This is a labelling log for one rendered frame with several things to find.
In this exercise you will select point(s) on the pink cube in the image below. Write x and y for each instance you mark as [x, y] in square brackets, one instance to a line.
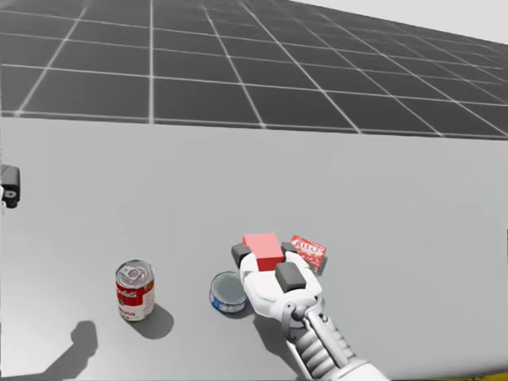
[264, 250]

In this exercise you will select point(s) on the red and white can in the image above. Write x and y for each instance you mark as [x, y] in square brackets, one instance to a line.
[135, 291]

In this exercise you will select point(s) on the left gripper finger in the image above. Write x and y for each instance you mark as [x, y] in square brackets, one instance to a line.
[10, 182]

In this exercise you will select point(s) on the red carton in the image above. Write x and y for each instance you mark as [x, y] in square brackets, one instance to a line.
[309, 252]

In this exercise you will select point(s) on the blue flat can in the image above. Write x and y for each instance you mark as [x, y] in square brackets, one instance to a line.
[226, 293]

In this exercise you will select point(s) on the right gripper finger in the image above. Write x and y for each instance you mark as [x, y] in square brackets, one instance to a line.
[289, 250]
[240, 254]

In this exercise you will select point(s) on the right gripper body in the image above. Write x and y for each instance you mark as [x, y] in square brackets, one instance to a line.
[270, 289]

